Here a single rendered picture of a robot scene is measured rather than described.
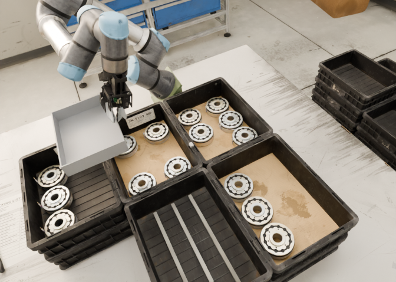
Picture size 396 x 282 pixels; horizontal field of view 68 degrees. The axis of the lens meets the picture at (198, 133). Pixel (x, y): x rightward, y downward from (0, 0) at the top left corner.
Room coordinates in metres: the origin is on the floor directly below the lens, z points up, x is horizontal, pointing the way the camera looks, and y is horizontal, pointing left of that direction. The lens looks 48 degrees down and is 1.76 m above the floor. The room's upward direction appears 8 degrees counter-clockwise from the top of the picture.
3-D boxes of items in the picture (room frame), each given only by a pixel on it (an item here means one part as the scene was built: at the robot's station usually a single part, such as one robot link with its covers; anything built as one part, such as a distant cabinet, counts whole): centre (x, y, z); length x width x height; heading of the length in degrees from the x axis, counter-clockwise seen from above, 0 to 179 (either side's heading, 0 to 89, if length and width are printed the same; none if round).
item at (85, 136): (0.70, 0.37, 1.07); 0.27 x 0.20 x 0.05; 19
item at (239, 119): (0.86, -0.15, 0.86); 0.10 x 0.10 x 0.01
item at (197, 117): (0.91, 0.03, 0.86); 0.10 x 0.10 x 0.01
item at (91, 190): (0.61, 0.49, 0.87); 0.40 x 0.30 x 0.11; 21
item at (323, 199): (0.46, -0.22, 0.87); 0.40 x 0.30 x 0.11; 21
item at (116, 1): (2.58, 0.67, 0.60); 0.72 x 0.03 x 0.56; 109
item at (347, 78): (1.35, -1.03, 0.37); 0.40 x 0.30 x 0.45; 19
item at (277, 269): (0.46, -0.22, 0.92); 0.40 x 0.30 x 0.02; 21
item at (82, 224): (0.61, 0.49, 0.92); 0.40 x 0.30 x 0.02; 21
